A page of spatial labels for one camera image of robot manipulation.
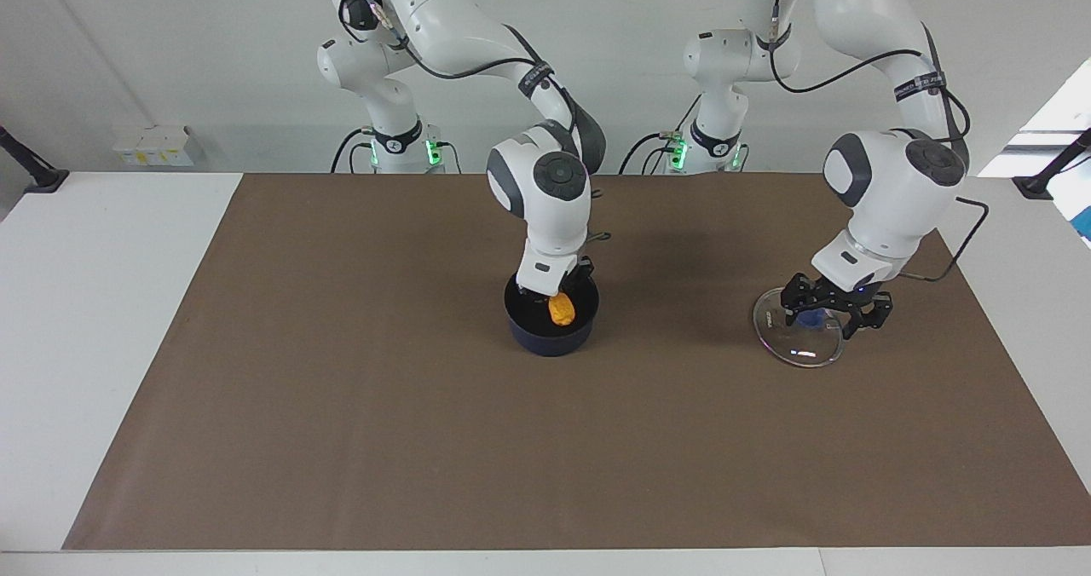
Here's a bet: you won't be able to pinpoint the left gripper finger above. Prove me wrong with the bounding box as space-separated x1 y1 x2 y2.
842 291 894 340
782 272 817 328

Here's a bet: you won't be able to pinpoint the glass lid with blue knob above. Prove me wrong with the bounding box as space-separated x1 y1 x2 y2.
753 286 846 368

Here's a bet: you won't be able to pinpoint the brown table mat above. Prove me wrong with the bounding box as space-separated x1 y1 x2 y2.
61 173 1091 551

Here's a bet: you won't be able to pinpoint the dark pot with blue handle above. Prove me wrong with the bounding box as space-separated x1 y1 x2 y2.
504 269 600 358

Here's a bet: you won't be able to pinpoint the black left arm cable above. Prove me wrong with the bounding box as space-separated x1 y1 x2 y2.
767 9 990 283

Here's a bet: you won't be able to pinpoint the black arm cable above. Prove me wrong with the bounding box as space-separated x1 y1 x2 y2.
767 9 990 283
339 0 611 245

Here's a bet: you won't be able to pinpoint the black left base cables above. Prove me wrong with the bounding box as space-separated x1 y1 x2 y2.
620 95 704 175

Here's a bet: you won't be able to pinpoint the black base cables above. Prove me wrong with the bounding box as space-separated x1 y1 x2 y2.
331 127 463 174
620 95 704 175

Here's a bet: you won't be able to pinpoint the black camera stand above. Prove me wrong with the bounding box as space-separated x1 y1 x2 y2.
0 124 69 195
1013 129 1091 200

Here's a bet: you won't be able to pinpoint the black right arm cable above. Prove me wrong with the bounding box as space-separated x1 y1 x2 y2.
339 0 611 245

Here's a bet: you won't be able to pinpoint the black right base cables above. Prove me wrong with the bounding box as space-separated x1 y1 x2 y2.
331 127 463 174

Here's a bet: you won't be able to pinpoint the white wall outlet box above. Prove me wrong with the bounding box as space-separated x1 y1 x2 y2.
111 124 205 168

